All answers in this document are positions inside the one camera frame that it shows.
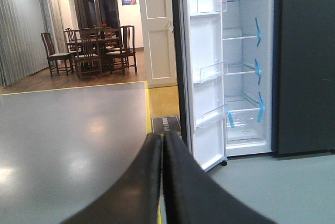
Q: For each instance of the dark wooden dining chair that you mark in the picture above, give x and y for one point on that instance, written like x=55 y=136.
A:
x=87 y=58
x=125 y=56
x=53 y=57

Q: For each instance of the dark wooden dining table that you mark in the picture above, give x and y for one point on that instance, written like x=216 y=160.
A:
x=102 y=43

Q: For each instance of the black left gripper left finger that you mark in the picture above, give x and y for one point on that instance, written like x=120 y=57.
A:
x=134 y=198

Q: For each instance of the dark floor label sign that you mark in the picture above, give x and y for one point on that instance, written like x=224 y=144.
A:
x=163 y=124

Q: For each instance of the clear door bin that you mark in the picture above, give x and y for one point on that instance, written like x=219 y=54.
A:
x=214 y=115
x=213 y=71
x=209 y=6

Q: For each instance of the blue wall sign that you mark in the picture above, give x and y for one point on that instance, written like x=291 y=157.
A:
x=128 y=2

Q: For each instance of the fridge door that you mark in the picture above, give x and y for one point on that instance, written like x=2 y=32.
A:
x=198 y=44

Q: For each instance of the clear upper door bin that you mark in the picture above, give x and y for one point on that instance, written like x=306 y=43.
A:
x=209 y=6

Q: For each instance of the clear fridge crisper drawer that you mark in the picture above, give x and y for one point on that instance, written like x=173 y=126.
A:
x=243 y=125

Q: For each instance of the clear middle door bin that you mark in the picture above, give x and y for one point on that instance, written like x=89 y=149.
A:
x=213 y=71

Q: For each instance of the clear lower door bin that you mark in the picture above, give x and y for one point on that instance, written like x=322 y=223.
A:
x=214 y=115

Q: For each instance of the white panelled room door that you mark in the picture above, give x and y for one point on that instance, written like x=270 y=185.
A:
x=158 y=40

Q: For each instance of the dark grey side-by-side fridge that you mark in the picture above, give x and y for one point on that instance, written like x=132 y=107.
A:
x=280 y=57

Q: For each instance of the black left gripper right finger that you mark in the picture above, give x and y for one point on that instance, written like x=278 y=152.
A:
x=192 y=196

